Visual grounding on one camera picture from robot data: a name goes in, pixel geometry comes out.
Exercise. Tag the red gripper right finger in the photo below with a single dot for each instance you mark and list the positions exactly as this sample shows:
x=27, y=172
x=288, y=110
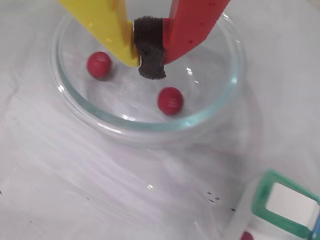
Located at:
x=192, y=27

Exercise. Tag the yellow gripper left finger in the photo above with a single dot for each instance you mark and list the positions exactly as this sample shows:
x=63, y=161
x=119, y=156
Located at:
x=105, y=22

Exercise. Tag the red round pill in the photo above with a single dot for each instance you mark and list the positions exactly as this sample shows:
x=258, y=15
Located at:
x=246, y=236
x=170, y=100
x=99, y=64

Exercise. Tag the weekly pill organizer box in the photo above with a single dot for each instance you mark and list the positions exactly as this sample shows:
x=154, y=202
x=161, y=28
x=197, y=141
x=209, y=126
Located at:
x=260, y=200

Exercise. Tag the glass bowl for red pills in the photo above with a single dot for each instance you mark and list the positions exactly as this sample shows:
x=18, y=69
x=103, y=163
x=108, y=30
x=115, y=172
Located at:
x=150, y=130

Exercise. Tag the white tablecloth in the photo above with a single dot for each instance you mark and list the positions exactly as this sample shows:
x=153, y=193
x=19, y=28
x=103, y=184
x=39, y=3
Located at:
x=62, y=187

